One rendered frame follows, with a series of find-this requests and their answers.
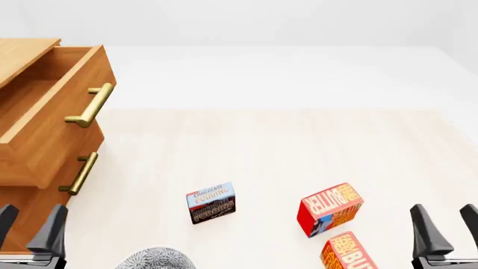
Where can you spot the chocolate pudding box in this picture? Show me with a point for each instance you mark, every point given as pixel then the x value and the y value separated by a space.
pixel 211 203

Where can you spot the wooden cabinet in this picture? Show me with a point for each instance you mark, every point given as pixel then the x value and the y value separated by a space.
pixel 26 218

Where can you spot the grey patterned bowl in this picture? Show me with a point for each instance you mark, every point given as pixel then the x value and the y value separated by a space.
pixel 157 259

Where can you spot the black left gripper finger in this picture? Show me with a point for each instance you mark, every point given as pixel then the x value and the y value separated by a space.
pixel 50 232
pixel 6 220

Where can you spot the red butter box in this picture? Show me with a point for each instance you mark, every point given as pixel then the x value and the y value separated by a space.
pixel 328 208
pixel 345 250

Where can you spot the closed wooden drawer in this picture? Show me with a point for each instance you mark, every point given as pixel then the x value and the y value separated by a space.
pixel 71 157

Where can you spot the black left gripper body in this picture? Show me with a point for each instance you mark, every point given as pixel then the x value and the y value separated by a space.
pixel 37 262

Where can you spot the open wooden drawer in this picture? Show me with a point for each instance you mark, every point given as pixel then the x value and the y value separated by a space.
pixel 45 112

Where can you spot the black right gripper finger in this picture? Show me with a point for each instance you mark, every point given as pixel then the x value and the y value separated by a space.
pixel 471 218
pixel 427 232

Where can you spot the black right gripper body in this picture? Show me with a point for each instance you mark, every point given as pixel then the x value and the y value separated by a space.
pixel 444 263

